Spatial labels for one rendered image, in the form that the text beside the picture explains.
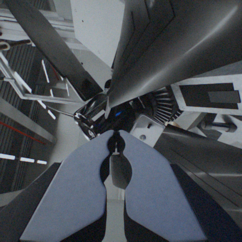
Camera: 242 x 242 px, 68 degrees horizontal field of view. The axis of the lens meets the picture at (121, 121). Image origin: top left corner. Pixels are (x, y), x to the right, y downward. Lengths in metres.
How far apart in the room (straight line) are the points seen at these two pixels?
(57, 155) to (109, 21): 12.31
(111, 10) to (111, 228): 7.26
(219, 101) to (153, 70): 0.19
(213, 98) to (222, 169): 0.11
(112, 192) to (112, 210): 5.11
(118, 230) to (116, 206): 0.80
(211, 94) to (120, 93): 0.16
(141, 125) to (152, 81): 0.23
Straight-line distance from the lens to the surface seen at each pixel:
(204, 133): 0.47
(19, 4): 0.48
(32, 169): 13.13
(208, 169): 0.34
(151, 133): 0.37
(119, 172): 0.58
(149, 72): 0.16
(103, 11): 0.63
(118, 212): 7.42
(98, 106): 0.37
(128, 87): 0.20
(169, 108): 0.42
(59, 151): 12.75
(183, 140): 0.34
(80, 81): 0.42
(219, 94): 0.32
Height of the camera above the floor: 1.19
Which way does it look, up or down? 4 degrees down
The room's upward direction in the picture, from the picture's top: 84 degrees counter-clockwise
